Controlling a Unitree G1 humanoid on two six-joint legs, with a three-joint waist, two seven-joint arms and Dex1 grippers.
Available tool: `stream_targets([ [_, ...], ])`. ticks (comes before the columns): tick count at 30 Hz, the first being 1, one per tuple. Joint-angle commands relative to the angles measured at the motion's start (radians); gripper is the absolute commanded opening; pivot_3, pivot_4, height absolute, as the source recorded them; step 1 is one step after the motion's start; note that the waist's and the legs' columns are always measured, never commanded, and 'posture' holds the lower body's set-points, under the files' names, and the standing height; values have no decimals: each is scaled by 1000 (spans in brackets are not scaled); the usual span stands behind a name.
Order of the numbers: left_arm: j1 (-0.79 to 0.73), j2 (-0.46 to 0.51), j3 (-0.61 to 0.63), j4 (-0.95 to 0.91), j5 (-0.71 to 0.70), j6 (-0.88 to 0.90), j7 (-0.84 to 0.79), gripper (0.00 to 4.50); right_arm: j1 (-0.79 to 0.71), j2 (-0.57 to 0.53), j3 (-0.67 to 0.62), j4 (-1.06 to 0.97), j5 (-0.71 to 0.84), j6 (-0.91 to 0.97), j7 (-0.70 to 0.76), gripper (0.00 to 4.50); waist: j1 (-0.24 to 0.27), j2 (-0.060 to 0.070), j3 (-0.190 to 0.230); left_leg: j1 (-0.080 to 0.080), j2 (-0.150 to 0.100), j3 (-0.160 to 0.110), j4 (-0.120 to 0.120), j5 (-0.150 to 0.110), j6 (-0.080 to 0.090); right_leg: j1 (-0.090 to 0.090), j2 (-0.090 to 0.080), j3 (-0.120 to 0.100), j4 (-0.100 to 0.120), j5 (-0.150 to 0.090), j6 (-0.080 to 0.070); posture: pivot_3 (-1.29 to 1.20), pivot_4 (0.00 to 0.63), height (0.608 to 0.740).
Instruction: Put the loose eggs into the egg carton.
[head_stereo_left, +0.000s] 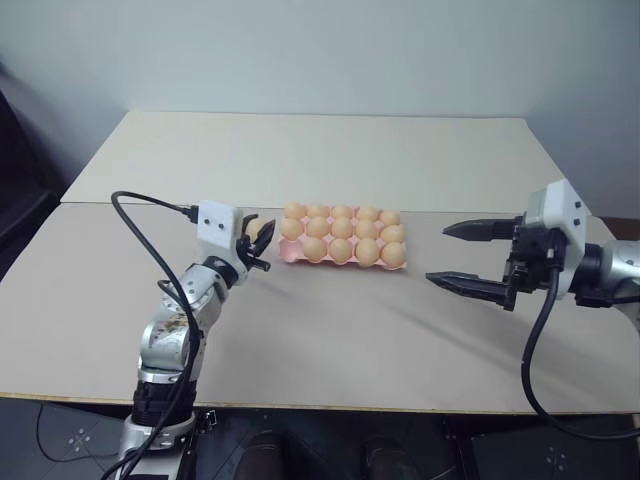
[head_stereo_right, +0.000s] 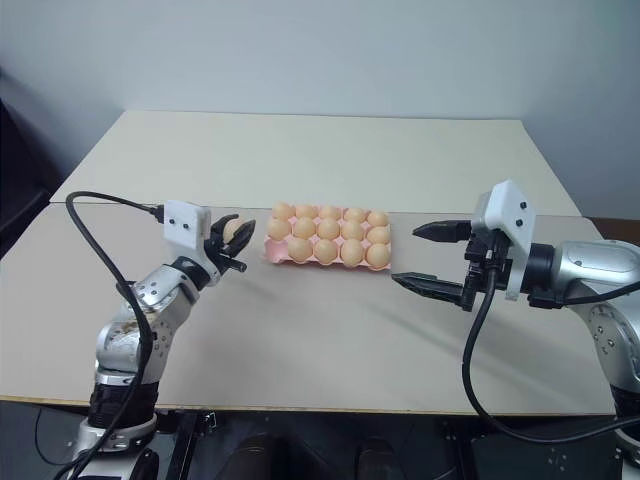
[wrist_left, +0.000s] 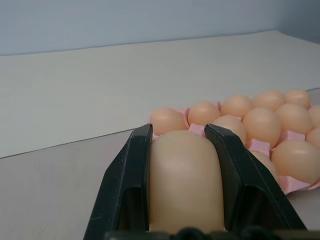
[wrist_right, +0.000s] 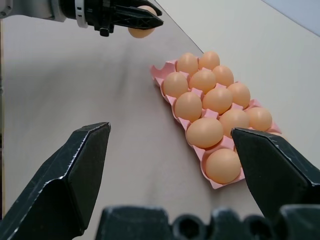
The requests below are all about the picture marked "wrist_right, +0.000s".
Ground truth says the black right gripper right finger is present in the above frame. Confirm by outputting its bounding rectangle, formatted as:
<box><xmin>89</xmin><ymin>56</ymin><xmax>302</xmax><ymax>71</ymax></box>
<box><xmin>230</xmin><ymin>126</ymin><xmax>320</xmax><ymax>219</ymax></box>

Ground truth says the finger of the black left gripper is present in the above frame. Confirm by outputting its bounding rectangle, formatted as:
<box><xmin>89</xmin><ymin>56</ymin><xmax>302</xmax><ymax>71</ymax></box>
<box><xmin>111</xmin><ymin>6</ymin><xmax>165</xmax><ymax>31</ymax></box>
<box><xmin>136</xmin><ymin>0</ymin><xmax>163</xmax><ymax>18</ymax></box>

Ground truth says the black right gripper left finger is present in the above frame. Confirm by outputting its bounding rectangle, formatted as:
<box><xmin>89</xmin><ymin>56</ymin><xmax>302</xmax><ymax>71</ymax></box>
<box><xmin>0</xmin><ymin>121</ymin><xmax>112</xmax><ymax>240</ymax></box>

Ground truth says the tan egg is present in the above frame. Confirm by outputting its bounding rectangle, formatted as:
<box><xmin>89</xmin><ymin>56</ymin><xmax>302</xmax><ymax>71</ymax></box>
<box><xmin>212</xmin><ymin>65</ymin><xmax>235</xmax><ymax>87</ymax></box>
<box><xmin>176</xmin><ymin>52</ymin><xmax>199</xmax><ymax>75</ymax></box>
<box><xmin>188</xmin><ymin>69</ymin><xmax>217</xmax><ymax>95</ymax></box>
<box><xmin>174</xmin><ymin>91</ymin><xmax>203</xmax><ymax>120</ymax></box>
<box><xmin>205</xmin><ymin>148</ymin><xmax>243</xmax><ymax>184</ymax></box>
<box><xmin>219</xmin><ymin>108</ymin><xmax>250</xmax><ymax>137</ymax></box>
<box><xmin>186</xmin><ymin>117</ymin><xmax>224</xmax><ymax>149</ymax></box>
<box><xmin>198</xmin><ymin>50</ymin><xmax>221</xmax><ymax>71</ymax></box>
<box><xmin>127</xmin><ymin>5</ymin><xmax>157</xmax><ymax>39</ymax></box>
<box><xmin>162</xmin><ymin>71</ymin><xmax>189</xmax><ymax>99</ymax></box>
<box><xmin>201</xmin><ymin>87</ymin><xmax>234</xmax><ymax>114</ymax></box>
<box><xmin>246</xmin><ymin>107</ymin><xmax>273</xmax><ymax>132</ymax></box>
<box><xmin>227</xmin><ymin>82</ymin><xmax>251</xmax><ymax>108</ymax></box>

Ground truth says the pink egg tray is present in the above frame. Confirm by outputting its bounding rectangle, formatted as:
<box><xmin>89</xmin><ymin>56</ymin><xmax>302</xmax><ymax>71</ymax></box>
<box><xmin>149</xmin><ymin>58</ymin><xmax>283</xmax><ymax>190</ymax></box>

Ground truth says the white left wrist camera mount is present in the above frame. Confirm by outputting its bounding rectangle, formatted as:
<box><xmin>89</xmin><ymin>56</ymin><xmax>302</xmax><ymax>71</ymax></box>
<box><xmin>74</xmin><ymin>0</ymin><xmax>89</xmax><ymax>28</ymax></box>

